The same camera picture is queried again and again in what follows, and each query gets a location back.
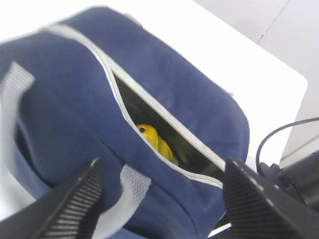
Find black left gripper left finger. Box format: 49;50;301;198
0;158;104;239

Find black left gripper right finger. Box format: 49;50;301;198
223;159;319;239

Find yellow pear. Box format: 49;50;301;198
137;124;178;165

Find navy blue lunch bag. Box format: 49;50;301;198
0;7;249;239

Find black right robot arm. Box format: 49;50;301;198
257;151;319;211

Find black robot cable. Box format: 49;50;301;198
256;117;319;172

